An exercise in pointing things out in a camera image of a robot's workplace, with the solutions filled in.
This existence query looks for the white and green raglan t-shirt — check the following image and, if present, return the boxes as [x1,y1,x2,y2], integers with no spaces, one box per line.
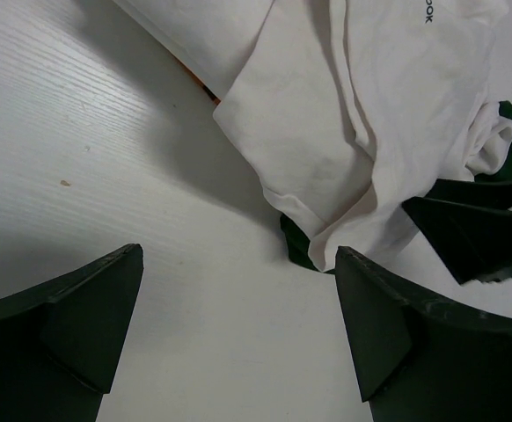
[215,1,512,272]

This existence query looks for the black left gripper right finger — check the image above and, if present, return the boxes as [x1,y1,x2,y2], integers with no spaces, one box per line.
[335,247,512,422]

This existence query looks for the folded white t-shirt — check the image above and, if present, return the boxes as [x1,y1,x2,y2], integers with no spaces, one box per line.
[116,0,273,98]

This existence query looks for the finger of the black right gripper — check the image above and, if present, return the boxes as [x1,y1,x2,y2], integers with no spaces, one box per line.
[401,179,512,285]

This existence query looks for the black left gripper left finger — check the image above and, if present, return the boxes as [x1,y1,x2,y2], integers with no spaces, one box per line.
[0,244,143,421]

